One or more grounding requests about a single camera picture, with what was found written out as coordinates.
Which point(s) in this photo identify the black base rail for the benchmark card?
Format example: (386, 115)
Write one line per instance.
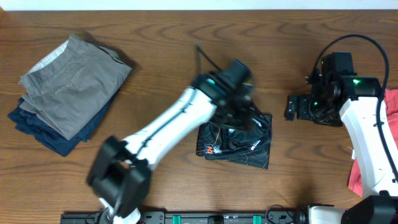
(271, 216)

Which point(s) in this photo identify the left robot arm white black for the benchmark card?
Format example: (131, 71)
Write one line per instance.
(121, 173)

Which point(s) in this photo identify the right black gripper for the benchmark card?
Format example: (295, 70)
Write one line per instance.
(302, 112)

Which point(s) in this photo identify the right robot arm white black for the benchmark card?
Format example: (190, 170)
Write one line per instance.
(339, 97)

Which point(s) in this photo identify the folded grey trousers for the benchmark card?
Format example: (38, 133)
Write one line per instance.
(71, 84)

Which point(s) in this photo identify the red printed t-shirt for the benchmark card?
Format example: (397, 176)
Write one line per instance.
(371, 171)

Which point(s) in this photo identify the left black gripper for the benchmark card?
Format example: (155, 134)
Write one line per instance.
(244, 111)

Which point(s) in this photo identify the folded navy blue garment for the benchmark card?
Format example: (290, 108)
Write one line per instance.
(29, 123)

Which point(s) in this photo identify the black cycling jersey orange lines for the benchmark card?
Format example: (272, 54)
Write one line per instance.
(249, 148)

